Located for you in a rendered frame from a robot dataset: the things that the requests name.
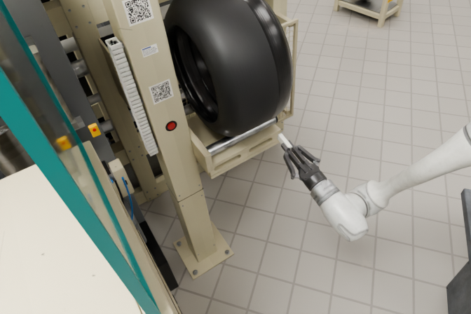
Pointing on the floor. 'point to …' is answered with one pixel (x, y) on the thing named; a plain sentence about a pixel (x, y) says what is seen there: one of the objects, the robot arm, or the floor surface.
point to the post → (132, 38)
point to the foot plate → (195, 268)
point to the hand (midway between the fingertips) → (284, 142)
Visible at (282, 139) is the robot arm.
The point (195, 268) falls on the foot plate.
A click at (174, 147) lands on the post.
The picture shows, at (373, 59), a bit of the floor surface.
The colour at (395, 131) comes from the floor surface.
